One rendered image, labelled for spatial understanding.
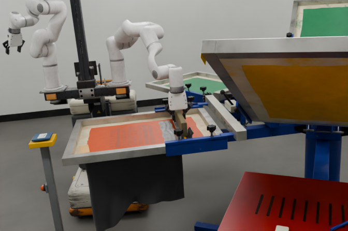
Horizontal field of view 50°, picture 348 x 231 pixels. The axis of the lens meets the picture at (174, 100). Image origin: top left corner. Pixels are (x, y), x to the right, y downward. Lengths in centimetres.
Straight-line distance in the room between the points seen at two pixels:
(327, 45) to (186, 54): 502
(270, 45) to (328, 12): 249
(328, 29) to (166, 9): 309
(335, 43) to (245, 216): 49
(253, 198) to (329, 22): 237
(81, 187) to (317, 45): 246
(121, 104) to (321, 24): 175
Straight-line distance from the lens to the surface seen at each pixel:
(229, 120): 190
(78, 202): 309
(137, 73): 583
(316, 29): 323
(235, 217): 102
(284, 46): 91
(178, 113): 200
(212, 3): 588
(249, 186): 116
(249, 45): 93
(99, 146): 195
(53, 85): 255
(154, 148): 177
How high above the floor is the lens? 167
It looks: 16 degrees down
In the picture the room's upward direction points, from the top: 4 degrees counter-clockwise
